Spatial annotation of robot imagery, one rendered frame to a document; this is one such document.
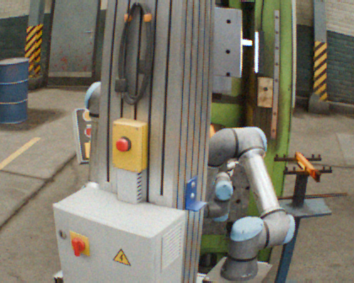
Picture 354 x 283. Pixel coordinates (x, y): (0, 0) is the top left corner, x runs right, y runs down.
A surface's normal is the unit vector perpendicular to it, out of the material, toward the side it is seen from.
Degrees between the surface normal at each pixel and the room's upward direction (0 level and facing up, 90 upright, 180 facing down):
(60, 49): 90
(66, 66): 90
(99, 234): 90
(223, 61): 90
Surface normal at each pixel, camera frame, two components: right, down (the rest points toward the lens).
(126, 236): -0.44, 0.24
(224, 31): 0.01, 0.29
